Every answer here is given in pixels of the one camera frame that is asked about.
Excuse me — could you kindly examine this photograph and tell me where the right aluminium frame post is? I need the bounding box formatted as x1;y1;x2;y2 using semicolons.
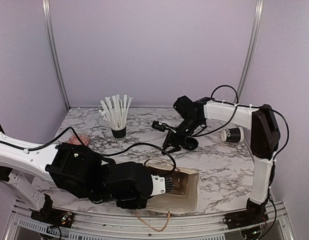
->
237;0;265;98

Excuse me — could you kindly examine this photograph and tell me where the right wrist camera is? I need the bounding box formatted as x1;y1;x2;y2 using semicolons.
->
151;120;176;132

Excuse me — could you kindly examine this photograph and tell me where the red patterned bowl dark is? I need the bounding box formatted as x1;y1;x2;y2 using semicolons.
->
67;133;90;146

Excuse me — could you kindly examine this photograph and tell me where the aluminium frame post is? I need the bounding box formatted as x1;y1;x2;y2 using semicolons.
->
42;0;71;112
237;0;265;98

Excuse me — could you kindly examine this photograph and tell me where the brown cardboard cup carrier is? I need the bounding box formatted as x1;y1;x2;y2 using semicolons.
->
172;172;188;195

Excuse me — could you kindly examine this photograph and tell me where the left aluminium frame post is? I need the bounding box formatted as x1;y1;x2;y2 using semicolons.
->
42;0;71;112

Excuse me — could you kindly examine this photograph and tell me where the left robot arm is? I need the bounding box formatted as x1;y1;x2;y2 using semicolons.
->
0;125;175;223

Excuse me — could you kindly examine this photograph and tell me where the cream paper bag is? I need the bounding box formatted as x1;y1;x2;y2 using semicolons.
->
134;159;201;232

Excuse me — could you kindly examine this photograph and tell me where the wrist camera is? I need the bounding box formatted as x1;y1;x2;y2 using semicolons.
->
150;175;175;197
151;120;176;132

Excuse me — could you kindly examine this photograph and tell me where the front aluminium rail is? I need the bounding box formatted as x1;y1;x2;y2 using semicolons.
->
3;199;296;240

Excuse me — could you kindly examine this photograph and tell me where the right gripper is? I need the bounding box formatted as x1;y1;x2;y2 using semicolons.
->
161;116;203;155

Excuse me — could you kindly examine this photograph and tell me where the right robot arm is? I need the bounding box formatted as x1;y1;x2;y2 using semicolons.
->
152;95;284;225

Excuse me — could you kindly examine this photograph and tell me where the black cup holding straws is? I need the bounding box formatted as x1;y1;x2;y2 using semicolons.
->
111;124;127;142

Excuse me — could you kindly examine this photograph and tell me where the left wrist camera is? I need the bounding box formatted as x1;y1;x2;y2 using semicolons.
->
150;175;175;197

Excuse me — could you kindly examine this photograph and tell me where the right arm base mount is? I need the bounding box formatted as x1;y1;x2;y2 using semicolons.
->
222;197;269;230

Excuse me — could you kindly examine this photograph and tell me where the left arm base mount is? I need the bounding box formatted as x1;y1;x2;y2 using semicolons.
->
30;193;74;229

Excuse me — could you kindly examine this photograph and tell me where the white wrapped straws bundle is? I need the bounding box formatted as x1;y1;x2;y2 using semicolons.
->
98;94;133;130

